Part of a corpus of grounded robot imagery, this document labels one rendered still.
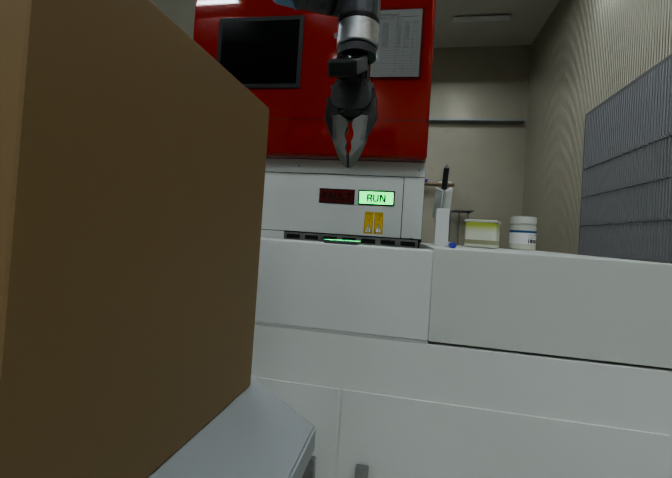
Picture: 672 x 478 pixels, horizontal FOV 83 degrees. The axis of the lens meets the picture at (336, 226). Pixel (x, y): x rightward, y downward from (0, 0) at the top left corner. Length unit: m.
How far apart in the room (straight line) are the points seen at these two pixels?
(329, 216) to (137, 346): 1.05
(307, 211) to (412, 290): 0.73
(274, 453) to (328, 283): 0.36
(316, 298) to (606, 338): 0.43
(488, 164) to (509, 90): 1.94
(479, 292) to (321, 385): 0.29
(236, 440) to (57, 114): 0.24
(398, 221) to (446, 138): 9.41
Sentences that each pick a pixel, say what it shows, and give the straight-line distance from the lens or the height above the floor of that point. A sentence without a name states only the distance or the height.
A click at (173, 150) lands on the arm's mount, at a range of 0.26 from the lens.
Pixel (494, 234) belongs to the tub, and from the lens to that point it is 0.96.
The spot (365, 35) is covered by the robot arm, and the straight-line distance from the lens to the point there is 0.73.
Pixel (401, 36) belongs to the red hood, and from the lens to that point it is 1.34.
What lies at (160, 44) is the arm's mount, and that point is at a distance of 0.27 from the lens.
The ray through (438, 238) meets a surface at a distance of 0.89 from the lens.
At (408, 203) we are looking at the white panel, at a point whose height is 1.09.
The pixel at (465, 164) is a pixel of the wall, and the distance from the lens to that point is 10.51.
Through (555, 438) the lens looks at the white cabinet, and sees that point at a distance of 0.71.
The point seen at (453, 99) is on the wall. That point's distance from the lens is 10.92.
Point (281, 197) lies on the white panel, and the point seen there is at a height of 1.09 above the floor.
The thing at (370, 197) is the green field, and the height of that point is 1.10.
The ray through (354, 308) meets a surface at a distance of 0.63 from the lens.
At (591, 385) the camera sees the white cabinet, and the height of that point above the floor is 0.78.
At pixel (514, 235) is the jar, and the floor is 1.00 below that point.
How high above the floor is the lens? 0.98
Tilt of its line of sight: 1 degrees up
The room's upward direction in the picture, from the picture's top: 4 degrees clockwise
